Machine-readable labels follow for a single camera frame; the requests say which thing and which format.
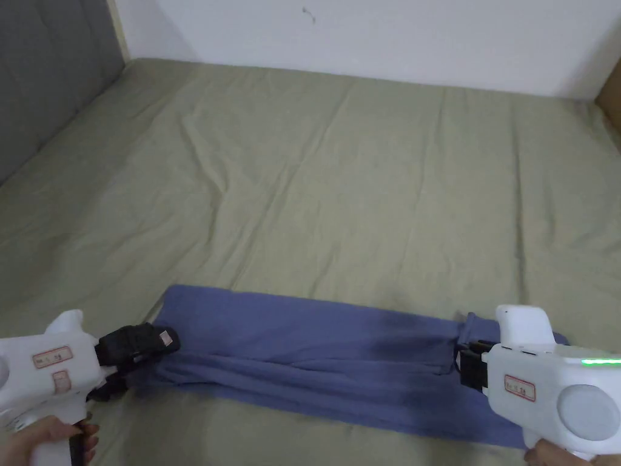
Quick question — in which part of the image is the blue garment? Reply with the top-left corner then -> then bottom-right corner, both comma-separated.
138,284 -> 571,450

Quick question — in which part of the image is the person's left hand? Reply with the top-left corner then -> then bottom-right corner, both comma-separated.
0,414 -> 101,466

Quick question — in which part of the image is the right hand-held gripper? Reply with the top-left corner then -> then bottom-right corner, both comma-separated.
458,304 -> 621,461

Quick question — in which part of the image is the brown carton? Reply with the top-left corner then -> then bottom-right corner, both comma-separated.
594,62 -> 621,144

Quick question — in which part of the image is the grey padded headboard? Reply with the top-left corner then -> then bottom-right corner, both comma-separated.
0,0 -> 126,188

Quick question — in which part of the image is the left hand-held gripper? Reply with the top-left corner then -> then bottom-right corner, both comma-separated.
0,309 -> 182,466

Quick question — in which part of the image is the bed with pale green sheet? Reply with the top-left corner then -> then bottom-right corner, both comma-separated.
0,57 -> 621,466

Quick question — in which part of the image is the person's right hand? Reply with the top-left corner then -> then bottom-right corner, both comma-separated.
522,438 -> 584,466

